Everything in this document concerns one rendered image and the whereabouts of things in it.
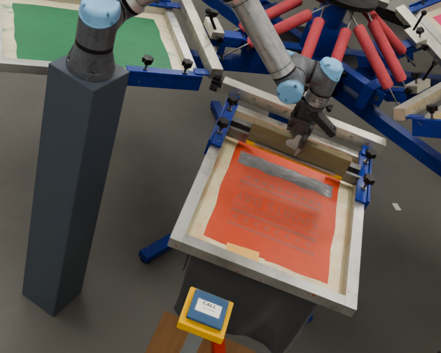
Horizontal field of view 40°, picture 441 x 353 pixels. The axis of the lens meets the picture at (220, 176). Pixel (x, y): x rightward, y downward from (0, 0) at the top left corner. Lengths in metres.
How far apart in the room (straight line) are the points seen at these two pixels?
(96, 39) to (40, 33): 0.74
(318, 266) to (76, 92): 0.92
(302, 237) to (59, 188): 0.86
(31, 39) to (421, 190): 2.76
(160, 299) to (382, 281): 1.27
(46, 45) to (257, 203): 1.05
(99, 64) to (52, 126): 0.30
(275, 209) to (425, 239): 1.98
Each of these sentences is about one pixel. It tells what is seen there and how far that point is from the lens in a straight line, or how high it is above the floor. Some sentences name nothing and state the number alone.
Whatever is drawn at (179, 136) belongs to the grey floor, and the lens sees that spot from 3.74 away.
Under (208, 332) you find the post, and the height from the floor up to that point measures 0.95.
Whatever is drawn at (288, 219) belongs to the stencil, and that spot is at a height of 0.96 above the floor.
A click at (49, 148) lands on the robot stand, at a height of 0.88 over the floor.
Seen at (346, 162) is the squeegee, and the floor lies 1.13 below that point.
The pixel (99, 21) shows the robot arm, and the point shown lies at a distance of 1.82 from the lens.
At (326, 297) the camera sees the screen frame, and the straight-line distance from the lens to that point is 1.82.
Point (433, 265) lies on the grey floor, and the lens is 3.77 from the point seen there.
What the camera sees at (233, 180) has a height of 0.96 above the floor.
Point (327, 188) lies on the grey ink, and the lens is 2.22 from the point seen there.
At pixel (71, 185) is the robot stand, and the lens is 2.14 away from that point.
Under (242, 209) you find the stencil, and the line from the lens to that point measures 1.98.
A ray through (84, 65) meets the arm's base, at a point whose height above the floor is 1.24.
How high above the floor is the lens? 2.28
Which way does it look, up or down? 40 degrees down
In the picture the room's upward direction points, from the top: 21 degrees clockwise
